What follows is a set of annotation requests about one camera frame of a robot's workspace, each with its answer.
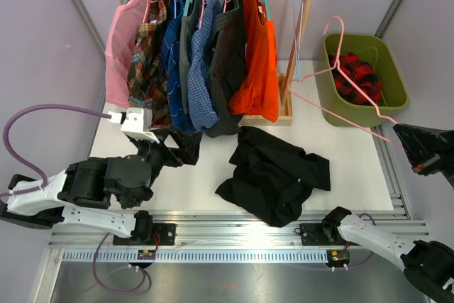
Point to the grey shirt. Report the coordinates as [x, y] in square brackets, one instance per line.
[188, 27]

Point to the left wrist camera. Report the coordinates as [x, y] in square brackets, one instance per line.
[136, 123]

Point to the light blue wire hanger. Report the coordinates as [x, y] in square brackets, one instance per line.
[297, 35]

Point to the orange shirt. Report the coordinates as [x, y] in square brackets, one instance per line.
[259, 92]

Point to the red black plaid shirt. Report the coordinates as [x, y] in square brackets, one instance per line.
[360, 73]

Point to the dark pinstripe shirt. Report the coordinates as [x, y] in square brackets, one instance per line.
[227, 70]

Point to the blue striped shirt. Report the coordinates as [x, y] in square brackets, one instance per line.
[170, 59]

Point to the pink shirt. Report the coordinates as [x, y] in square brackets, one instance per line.
[119, 50]

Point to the blue checked shirt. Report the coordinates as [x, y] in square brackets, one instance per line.
[201, 111]

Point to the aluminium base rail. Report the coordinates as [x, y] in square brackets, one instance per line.
[220, 257]

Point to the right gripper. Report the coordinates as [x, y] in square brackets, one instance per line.
[428, 147]

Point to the brown plaid shirt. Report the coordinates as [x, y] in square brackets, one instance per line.
[147, 78]

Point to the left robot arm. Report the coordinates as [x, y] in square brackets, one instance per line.
[100, 193]

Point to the pink wire hanger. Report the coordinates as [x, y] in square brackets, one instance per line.
[337, 66]

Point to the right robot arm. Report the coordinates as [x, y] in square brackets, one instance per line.
[427, 265]

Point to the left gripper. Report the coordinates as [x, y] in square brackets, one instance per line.
[189, 148]

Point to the green plastic basket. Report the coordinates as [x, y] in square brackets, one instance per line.
[374, 51]

